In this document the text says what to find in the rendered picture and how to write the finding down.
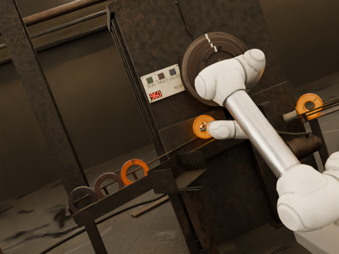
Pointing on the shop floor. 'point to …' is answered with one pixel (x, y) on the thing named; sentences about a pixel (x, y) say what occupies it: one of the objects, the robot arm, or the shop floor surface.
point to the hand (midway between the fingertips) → (204, 124)
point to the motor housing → (304, 147)
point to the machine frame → (278, 92)
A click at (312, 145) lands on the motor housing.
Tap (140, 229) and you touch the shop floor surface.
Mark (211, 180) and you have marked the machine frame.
